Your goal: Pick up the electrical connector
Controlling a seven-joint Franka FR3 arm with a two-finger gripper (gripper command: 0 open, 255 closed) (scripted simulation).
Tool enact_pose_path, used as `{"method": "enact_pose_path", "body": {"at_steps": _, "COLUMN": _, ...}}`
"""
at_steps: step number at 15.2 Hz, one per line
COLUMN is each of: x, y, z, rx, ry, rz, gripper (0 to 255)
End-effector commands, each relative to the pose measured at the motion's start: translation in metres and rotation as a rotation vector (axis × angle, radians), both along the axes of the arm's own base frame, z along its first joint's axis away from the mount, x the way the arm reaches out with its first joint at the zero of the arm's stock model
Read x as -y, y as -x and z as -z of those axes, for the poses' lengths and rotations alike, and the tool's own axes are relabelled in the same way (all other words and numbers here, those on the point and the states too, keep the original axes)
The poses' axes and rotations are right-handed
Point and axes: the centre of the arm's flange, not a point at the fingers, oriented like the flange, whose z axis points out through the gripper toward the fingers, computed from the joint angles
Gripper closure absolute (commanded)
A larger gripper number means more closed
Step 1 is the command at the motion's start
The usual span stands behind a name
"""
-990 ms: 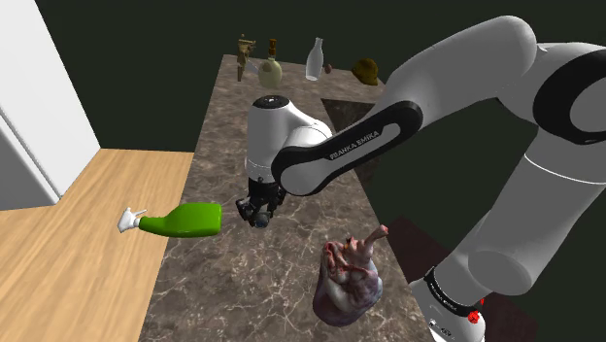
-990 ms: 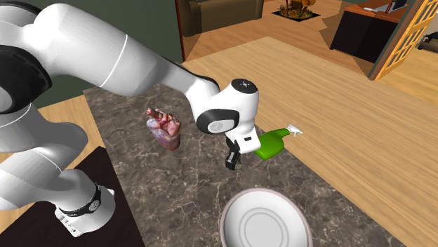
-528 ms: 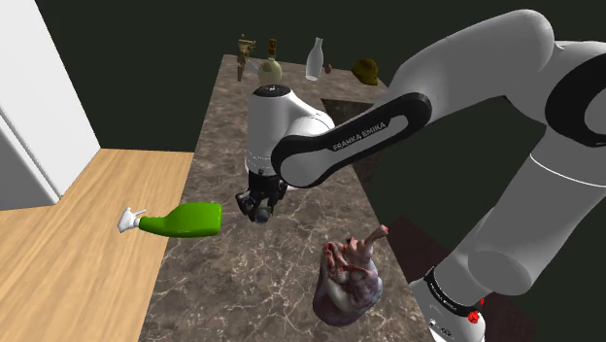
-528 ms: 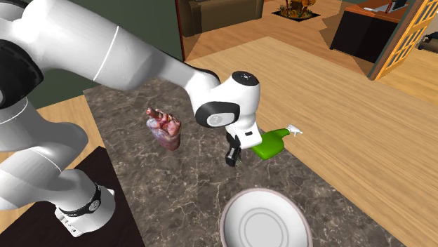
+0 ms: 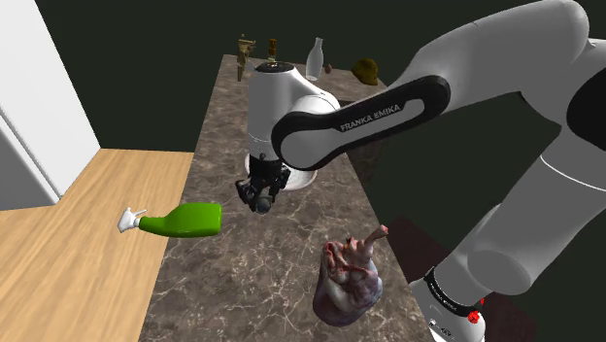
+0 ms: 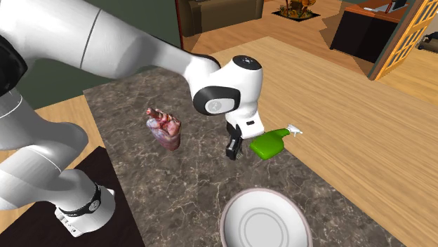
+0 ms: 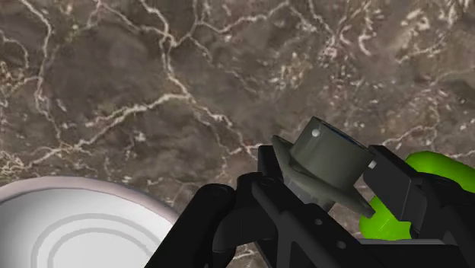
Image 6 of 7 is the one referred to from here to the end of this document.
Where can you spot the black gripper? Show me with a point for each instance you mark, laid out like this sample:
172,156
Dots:
234,143

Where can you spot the red anatomical heart model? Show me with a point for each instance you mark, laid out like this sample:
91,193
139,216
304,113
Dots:
166,130

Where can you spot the green spray bottle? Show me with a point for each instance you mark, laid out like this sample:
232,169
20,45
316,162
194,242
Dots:
268,145

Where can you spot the brown sofa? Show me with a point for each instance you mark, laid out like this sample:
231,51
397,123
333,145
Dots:
219,15

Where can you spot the dark desk with orange top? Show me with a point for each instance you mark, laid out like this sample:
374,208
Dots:
364,34

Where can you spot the orange lattice door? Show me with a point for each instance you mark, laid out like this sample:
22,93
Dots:
405,37

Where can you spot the white bowl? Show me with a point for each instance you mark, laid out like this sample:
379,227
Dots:
265,222

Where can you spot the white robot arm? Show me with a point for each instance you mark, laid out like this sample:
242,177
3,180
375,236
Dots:
102,51

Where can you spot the dark robot stand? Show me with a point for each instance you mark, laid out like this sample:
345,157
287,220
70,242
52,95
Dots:
99,191

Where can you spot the potted plant on black mat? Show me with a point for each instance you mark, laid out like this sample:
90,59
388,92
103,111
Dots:
297,10

